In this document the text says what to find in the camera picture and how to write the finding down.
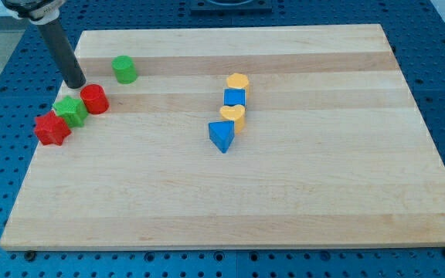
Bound light wooden board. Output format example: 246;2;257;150
0;24;445;251

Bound green cylinder block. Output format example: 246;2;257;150
111;56;138;84

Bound red cylinder block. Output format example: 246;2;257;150
80;84;109;114

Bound yellow hexagon block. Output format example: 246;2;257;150
226;73;250;92

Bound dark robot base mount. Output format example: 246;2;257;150
188;0;273;14

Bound blue triangle block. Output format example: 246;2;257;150
208;120;235;154

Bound red star block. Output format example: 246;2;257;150
34;110;71;146

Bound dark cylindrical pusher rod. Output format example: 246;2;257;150
38;19;86;89

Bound yellow heart block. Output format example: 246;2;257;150
219;104;246;134

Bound blue cube block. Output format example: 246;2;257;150
223;88;246;106

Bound green star block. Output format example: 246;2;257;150
53;96;88;127

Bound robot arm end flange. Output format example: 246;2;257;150
1;0;66;25

